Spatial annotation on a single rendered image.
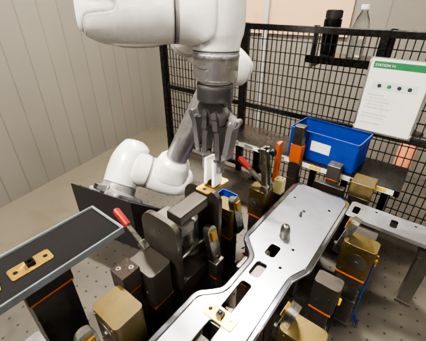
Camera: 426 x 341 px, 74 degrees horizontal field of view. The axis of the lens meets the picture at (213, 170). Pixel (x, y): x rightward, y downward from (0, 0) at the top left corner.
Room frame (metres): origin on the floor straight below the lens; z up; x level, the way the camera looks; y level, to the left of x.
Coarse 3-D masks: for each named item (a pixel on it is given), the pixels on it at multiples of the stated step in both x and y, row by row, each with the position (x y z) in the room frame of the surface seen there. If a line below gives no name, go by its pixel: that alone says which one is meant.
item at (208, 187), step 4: (224, 180) 0.59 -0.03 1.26; (228, 180) 0.59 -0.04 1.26; (204, 184) 0.57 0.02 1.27; (208, 184) 0.57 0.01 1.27; (220, 184) 0.57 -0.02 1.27; (196, 188) 0.55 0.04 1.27; (200, 188) 0.55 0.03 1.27; (204, 188) 0.55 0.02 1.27; (208, 188) 0.55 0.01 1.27; (212, 188) 0.55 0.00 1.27; (216, 188) 0.55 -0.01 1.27; (204, 192) 0.53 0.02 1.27; (208, 192) 0.53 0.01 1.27
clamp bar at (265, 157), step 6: (258, 150) 0.88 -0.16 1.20; (264, 150) 0.85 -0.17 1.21; (276, 150) 0.85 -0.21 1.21; (264, 156) 0.85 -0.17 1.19; (264, 162) 0.85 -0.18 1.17; (264, 168) 0.85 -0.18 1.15; (270, 168) 0.87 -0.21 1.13; (264, 174) 0.84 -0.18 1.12; (270, 174) 0.87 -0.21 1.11; (264, 180) 0.84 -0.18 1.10; (270, 180) 0.86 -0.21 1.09; (264, 186) 0.84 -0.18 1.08; (270, 186) 0.86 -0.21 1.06
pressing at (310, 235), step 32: (288, 192) 0.90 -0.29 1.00; (320, 192) 0.91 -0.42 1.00; (256, 224) 0.72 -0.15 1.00; (288, 224) 0.73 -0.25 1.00; (320, 224) 0.73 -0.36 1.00; (256, 256) 0.58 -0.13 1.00; (288, 256) 0.58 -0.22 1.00; (320, 256) 0.59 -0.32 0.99; (224, 288) 0.48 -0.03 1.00; (256, 288) 0.48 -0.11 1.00; (288, 288) 0.48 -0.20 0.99; (192, 320) 0.39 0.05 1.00; (256, 320) 0.39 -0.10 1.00
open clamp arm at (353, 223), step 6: (354, 216) 0.63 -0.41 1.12; (348, 222) 0.62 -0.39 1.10; (354, 222) 0.61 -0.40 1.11; (360, 222) 0.61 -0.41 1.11; (348, 228) 0.61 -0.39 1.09; (354, 228) 0.60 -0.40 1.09; (342, 234) 0.62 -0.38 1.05; (348, 234) 0.61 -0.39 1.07; (342, 240) 0.61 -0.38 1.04; (336, 246) 0.62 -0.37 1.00
